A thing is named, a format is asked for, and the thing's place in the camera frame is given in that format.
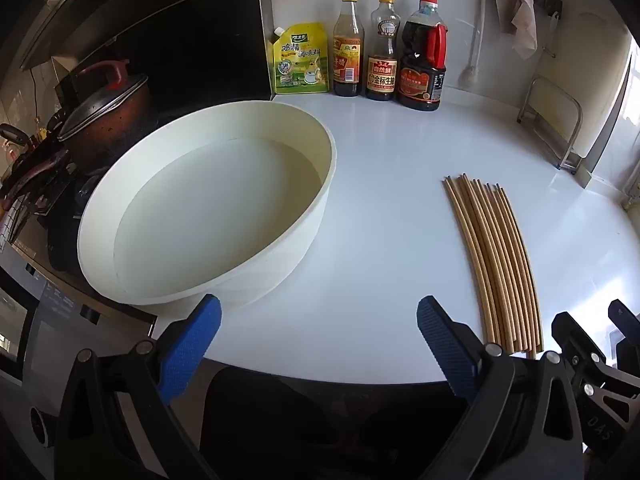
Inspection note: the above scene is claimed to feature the black gas stove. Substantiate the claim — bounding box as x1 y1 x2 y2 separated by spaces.
0 125 161 321

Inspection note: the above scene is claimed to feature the row of wooden chopsticks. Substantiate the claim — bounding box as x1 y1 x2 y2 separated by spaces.
442 174 545 361

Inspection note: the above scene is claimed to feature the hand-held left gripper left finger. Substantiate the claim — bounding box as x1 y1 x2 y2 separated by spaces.
52 294 223 480

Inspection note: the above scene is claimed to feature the pot lid red handle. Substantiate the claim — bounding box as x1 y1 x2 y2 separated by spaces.
56 60 151 142

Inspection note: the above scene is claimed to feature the dark cooking pot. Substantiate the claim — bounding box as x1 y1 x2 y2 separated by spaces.
65 82 161 176

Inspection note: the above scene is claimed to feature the dark clothing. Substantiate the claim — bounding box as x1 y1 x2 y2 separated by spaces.
200 364 476 480

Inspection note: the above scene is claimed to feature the window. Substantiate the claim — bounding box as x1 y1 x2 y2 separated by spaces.
620 40 640 211

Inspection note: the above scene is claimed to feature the yellow seasoning pouch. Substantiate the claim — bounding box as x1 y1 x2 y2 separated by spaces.
272 21 330 95

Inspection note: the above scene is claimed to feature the white cutting board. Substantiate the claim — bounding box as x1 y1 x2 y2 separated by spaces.
555 5 632 161

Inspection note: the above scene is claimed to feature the large dark bottle red handle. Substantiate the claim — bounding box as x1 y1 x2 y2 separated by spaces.
397 0 447 112

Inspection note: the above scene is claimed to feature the metal rack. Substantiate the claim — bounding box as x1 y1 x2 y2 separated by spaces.
517 74 583 173

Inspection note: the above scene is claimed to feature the clear-necked soy sauce bottle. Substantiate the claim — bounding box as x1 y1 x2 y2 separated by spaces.
365 0 401 102

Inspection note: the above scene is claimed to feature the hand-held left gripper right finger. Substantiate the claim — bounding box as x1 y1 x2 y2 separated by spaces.
416 296 587 480

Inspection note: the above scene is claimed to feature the vinegar bottle orange label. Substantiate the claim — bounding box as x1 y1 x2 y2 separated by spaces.
332 0 364 98

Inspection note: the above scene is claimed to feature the black range hood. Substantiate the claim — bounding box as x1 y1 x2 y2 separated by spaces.
20 0 261 71

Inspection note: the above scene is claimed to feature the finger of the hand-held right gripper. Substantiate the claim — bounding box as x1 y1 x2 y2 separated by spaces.
607 299 640 371
551 311 613 396

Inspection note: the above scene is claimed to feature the white round plastic basin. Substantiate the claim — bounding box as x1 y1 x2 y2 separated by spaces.
76 100 338 309

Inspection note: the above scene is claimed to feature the pale hanging cloth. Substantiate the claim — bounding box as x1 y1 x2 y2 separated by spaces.
492 0 538 60

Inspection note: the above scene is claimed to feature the white hanging brush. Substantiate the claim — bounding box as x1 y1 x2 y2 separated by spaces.
459 0 488 88

